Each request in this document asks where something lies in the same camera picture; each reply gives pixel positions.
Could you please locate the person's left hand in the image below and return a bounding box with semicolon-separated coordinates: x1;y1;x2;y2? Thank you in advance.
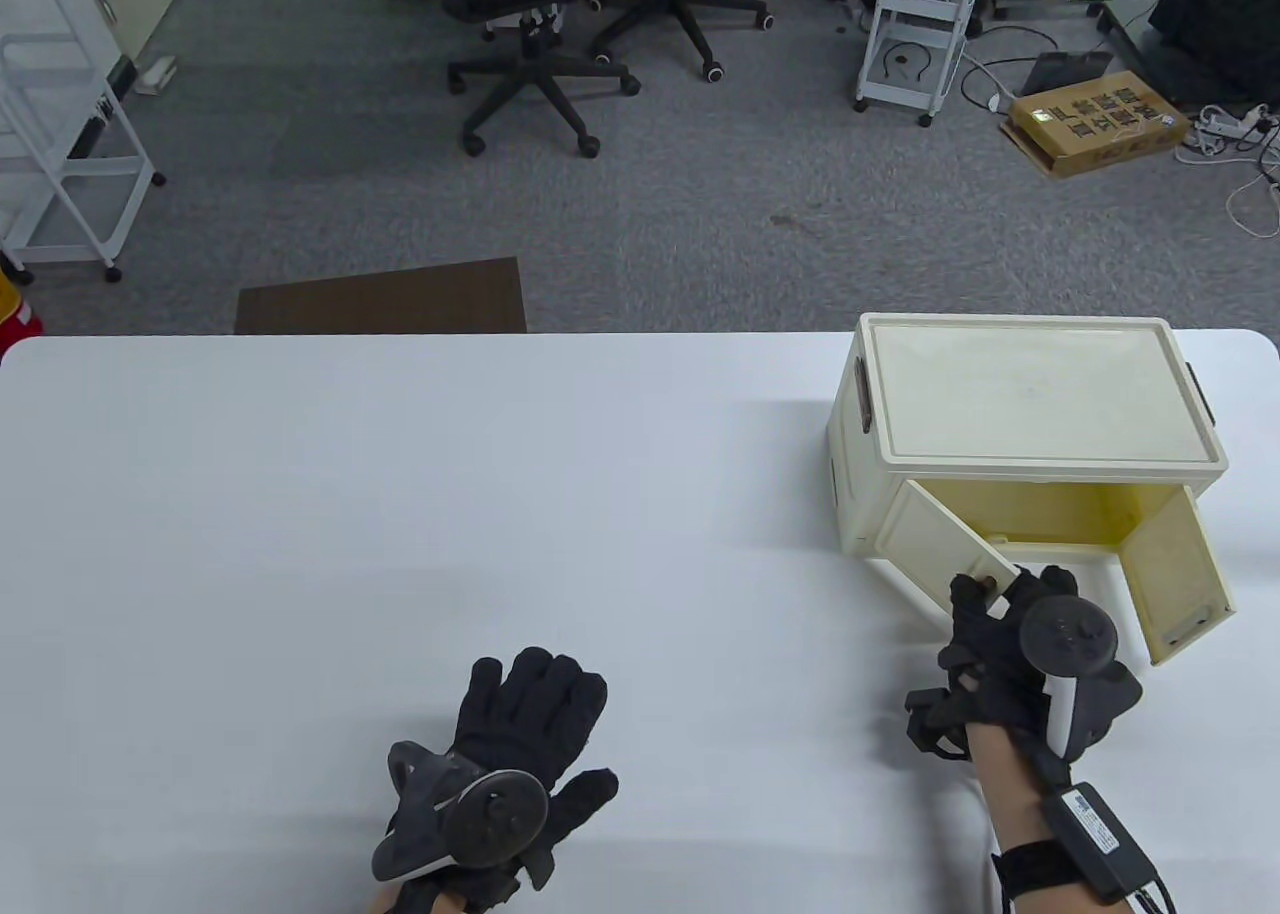
450;647;620;910

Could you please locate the person's right hand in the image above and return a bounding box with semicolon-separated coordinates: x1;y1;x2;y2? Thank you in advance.
938;566;1082;757

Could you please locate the cream cabinet door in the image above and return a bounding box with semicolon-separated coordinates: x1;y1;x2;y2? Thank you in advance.
872;479;1022;615
1118;484;1237;667

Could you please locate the person's left forearm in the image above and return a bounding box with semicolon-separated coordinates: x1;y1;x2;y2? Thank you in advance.
362;879;461;914

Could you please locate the person's right forearm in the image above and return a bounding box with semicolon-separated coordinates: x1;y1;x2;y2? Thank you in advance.
968;724;1113;914

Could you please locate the cream plastic cabinet body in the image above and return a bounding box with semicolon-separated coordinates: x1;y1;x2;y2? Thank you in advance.
826;314;1229;560

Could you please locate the grey right hand controller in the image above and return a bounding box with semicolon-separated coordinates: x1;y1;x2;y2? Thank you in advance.
1020;594;1144;765

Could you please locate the grey hand controller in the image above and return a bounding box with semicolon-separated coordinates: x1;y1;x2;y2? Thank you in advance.
372;741;551;882
1020;594;1144;765

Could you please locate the grey left hand controller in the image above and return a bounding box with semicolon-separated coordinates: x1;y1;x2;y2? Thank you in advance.
372;741;551;882

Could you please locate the black labelled sensor box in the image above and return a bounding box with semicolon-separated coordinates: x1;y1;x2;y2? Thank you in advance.
1040;782;1161;905

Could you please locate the dark brown floor mat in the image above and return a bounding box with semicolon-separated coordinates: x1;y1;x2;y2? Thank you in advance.
234;257;528;336

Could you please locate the brown cardboard box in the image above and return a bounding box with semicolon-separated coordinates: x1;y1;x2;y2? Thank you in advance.
998;71;1193;180

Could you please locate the white rolling cart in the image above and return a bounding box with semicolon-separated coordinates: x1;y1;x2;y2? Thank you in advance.
853;0;991;128
0;29;167;285

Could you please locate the white power strip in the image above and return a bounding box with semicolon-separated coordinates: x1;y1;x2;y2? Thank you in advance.
1193;104;1273;142

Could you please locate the black flat laptop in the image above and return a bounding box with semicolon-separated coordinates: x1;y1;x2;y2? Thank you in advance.
1020;50;1115;101

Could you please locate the black metal floor bar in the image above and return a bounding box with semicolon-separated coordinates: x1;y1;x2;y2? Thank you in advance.
1093;2;1173;87

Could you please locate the red fire extinguisher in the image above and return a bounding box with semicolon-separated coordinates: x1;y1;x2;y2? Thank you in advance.
0;264;47;355

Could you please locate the black cloth cover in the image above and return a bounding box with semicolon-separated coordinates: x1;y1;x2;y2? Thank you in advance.
1148;0;1280;107

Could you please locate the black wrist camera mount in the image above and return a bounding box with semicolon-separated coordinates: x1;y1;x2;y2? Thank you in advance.
904;686;973;761

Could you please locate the black wrist strap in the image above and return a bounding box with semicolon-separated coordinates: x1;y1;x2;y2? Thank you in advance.
992;842;1089;902

